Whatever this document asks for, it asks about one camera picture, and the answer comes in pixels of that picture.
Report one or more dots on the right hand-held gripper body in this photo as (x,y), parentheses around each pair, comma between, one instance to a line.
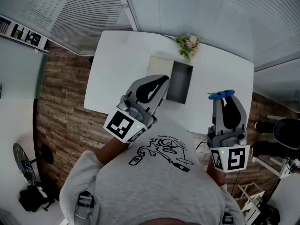
(235,159)

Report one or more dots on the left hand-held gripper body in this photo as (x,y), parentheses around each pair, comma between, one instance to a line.
(119,125)

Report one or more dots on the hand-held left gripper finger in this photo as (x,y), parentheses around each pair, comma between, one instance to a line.
(161,96)
(133,87)

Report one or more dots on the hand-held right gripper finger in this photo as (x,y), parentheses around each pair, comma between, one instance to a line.
(216,116)
(243,118)

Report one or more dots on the grey box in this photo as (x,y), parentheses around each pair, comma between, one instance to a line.
(179,83)

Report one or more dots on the person's left forearm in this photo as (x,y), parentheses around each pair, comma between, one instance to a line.
(110,151)

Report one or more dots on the person's right forearm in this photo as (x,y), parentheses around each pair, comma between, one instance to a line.
(215,174)

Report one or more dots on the beige box lid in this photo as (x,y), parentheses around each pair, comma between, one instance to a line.
(159,65)

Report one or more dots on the black office chair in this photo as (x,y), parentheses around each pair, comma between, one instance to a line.
(287,132)

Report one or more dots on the white side desk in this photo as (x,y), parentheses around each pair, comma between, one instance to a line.
(287,171)

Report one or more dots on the artificial flower bouquet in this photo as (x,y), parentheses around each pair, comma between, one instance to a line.
(188,46)

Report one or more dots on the black backpack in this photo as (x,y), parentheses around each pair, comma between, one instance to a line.
(273,214)

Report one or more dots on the person's grey printed T-shirt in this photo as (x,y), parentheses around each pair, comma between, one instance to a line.
(150,191)

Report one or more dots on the round black marble side table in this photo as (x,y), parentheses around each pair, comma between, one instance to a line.
(24,165)

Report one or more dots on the black bag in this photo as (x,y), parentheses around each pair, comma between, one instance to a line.
(32,198)

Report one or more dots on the black and white shelf unit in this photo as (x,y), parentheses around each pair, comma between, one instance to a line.
(23,33)

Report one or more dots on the white frame rack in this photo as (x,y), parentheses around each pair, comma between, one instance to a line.
(252,203)

